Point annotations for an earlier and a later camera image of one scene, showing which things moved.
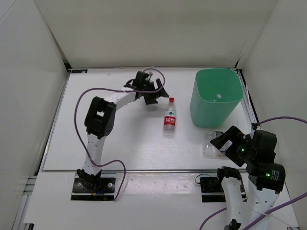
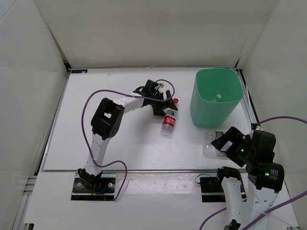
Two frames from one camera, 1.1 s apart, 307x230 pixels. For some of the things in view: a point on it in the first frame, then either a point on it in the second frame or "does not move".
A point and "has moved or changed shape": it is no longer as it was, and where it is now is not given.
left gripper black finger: x=162 y=93 -> x=170 y=104
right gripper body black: x=239 y=152 does not move
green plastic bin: x=215 y=94 does not move
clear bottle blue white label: x=210 y=150 does not move
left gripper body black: x=148 y=87 -> x=159 y=96
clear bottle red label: x=170 y=120 has moved or changed shape
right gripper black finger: x=228 y=138 does not move
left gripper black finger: x=150 y=99 -> x=158 y=109
